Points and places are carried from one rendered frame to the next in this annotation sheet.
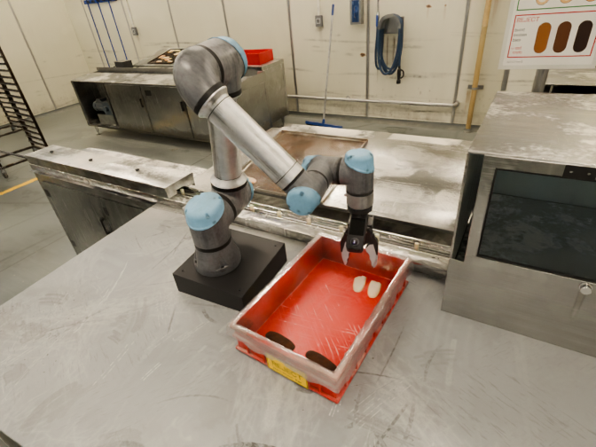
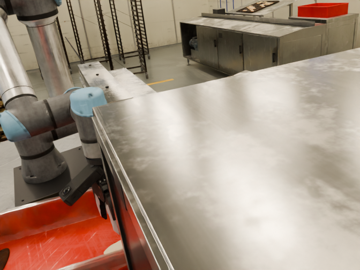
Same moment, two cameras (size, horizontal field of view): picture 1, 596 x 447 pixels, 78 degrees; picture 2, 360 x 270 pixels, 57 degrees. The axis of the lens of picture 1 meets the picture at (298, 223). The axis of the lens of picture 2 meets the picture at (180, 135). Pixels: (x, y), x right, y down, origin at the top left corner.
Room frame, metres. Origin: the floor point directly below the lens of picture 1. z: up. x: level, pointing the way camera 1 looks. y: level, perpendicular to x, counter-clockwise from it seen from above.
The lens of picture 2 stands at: (0.44, -0.77, 1.45)
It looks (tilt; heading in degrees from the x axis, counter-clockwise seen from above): 24 degrees down; 38
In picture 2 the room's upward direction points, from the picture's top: 7 degrees counter-clockwise
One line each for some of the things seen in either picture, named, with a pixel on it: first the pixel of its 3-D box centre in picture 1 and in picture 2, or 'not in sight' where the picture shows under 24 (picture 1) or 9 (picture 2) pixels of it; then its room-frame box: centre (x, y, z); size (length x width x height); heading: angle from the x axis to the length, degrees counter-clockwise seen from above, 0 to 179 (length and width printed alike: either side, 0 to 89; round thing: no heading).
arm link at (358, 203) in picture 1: (358, 198); (98, 144); (0.89, -0.18, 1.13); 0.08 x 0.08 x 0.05
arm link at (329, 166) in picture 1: (321, 172); (74, 106); (0.91, -0.08, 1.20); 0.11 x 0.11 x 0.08; 64
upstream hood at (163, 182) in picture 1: (101, 168); (99, 81); (1.96, 1.06, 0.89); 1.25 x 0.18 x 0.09; 56
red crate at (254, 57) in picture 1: (249, 57); (322, 9); (5.17, 0.39, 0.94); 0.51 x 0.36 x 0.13; 60
